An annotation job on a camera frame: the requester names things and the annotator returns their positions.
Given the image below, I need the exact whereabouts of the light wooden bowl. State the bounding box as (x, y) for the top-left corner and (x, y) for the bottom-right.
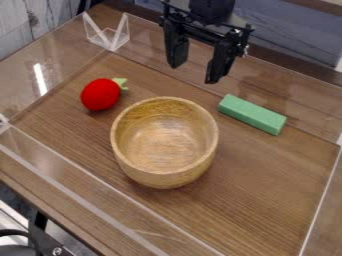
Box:
(109, 96), (219, 189)

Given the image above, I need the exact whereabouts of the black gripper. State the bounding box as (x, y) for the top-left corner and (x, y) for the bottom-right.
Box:
(160, 0), (255, 84)

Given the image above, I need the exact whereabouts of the black table leg frame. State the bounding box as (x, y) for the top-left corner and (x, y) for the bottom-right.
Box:
(27, 211), (74, 256)

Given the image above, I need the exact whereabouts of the clear acrylic corner bracket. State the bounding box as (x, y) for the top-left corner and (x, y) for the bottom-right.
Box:
(81, 12), (129, 52)

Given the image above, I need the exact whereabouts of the green rectangular block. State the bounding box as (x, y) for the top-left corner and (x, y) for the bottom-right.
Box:
(217, 95), (287, 136)

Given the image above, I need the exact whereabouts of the clear acrylic tray wall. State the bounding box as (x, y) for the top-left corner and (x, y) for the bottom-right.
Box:
(0, 115), (223, 256)

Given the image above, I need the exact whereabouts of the black cable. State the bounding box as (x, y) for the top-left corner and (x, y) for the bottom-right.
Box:
(0, 228), (37, 254)

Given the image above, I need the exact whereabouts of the red plush strawberry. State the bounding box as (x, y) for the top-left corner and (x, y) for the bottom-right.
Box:
(80, 78), (128, 111)

